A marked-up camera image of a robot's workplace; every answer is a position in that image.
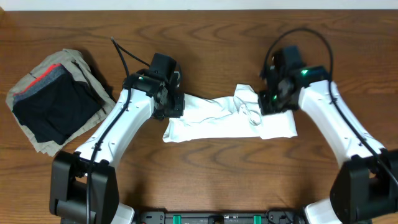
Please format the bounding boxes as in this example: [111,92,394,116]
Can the white t-shirt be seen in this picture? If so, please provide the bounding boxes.
[163,84,297,142]

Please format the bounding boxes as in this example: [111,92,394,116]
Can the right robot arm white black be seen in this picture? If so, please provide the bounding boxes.
[259,66,397,223]

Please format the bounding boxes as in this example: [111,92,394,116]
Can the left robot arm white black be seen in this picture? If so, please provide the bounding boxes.
[49,72,184,223]

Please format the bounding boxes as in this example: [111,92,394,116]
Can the black folded garment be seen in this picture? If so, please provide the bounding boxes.
[12,73,101,145]

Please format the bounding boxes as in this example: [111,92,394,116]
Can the grey folded garment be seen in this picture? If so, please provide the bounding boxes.
[12,63,68,105]

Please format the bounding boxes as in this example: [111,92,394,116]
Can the red folded garment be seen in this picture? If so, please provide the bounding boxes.
[14,63,62,96]

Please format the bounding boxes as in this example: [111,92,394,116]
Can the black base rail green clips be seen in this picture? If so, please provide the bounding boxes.
[137,210,307,224]

